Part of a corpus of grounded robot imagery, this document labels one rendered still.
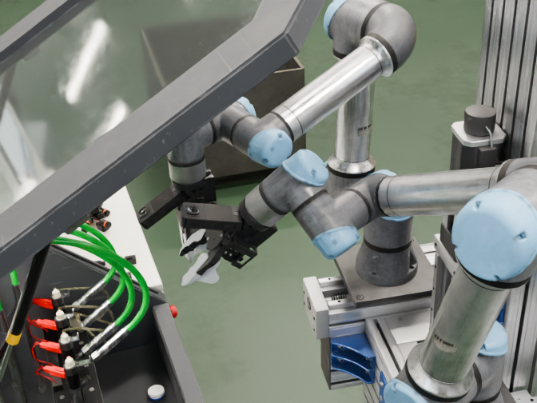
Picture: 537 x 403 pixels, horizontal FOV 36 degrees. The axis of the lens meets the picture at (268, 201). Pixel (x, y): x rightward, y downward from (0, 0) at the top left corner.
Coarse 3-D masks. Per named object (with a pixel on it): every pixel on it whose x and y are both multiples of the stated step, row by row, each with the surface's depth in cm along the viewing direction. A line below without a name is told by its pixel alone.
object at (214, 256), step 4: (220, 244) 155; (220, 248) 154; (208, 252) 156; (212, 252) 155; (216, 252) 154; (220, 252) 154; (212, 256) 155; (216, 256) 154; (220, 256) 155; (208, 260) 155; (212, 260) 154; (216, 260) 155; (204, 264) 156; (208, 264) 155; (212, 264) 156; (200, 268) 156; (204, 268) 156; (208, 268) 156; (200, 272) 157; (204, 272) 157
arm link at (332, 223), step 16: (320, 192) 146; (352, 192) 150; (304, 208) 146; (320, 208) 145; (336, 208) 146; (352, 208) 148; (304, 224) 147; (320, 224) 145; (336, 224) 145; (352, 224) 147; (320, 240) 145; (336, 240) 144; (352, 240) 145; (336, 256) 146
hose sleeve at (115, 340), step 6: (120, 330) 170; (126, 330) 170; (114, 336) 170; (120, 336) 170; (126, 336) 171; (108, 342) 170; (114, 342) 170; (102, 348) 171; (108, 348) 170; (102, 354) 171
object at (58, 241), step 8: (56, 240) 154; (64, 240) 155; (72, 240) 156; (88, 248) 157; (96, 248) 158; (104, 248) 159; (112, 256) 160; (120, 256) 161; (120, 264) 162; (128, 264) 162; (136, 272) 163; (144, 280) 165; (144, 288) 166; (144, 296) 167; (144, 304) 168; (144, 312) 169; (136, 320) 169; (128, 328) 170
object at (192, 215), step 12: (192, 204) 153; (204, 204) 154; (180, 216) 152; (192, 216) 151; (204, 216) 151; (216, 216) 152; (228, 216) 153; (240, 216) 154; (204, 228) 152; (216, 228) 153; (228, 228) 153; (240, 228) 154
